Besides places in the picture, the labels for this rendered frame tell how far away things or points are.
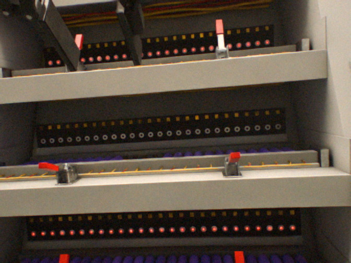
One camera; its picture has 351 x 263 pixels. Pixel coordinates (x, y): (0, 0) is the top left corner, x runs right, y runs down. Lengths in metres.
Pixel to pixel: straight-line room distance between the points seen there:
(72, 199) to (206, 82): 0.29
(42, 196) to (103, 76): 0.22
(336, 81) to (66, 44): 0.39
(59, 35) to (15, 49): 0.45
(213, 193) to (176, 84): 0.19
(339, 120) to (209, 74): 0.21
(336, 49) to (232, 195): 0.28
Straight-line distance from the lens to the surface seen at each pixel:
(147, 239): 0.62
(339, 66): 0.54
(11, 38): 0.77
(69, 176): 0.50
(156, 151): 0.61
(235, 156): 0.39
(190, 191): 0.45
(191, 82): 0.50
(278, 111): 0.64
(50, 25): 0.32
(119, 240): 0.63
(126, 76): 0.52
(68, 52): 0.34
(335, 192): 0.48
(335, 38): 0.56
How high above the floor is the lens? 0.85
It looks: 16 degrees up
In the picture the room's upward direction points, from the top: 2 degrees counter-clockwise
